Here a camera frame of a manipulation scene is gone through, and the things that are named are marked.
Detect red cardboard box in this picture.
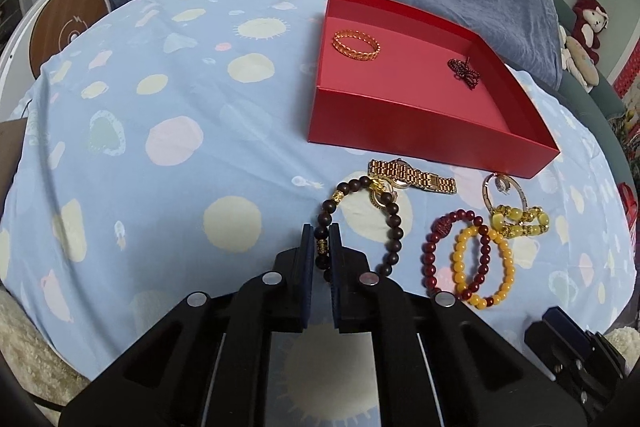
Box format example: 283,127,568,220
306,0,561,180

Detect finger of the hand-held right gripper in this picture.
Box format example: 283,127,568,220
524,321,591,408
542,307,628,380

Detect gold chain bracelet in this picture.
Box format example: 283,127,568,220
332,29,382,64

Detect red bag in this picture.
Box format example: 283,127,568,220
617,182,640,228

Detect yellow and gold bracelet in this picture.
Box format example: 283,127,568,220
492,203,551,240

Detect red patterned frame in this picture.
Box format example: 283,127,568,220
612,57,640,100

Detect dark red bead bracelet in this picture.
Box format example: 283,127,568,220
422,209,503,308

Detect yellow bead bracelet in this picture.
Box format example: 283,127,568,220
452,226,515,309

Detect brown board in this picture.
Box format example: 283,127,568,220
0,119,28,188

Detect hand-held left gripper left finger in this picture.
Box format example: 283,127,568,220
59,223,314,427

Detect gold wristwatch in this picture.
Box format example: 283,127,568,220
367,158,458,196

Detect red monkey plush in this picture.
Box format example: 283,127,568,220
571,0,611,65

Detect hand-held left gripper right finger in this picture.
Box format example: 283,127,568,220
327,223,587,427

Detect potted plants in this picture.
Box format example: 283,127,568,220
607,107,640,142

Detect thin gold bangle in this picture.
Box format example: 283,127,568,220
481,173,528,220

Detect round white wooden device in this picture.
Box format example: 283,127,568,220
0,0,111,118

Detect beige plush toy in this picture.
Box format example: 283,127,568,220
557,26,601,94

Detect dark red beaded bow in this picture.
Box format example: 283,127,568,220
446,57,482,92

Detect dark brown bead bracelet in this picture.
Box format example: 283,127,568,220
314,176,402,284

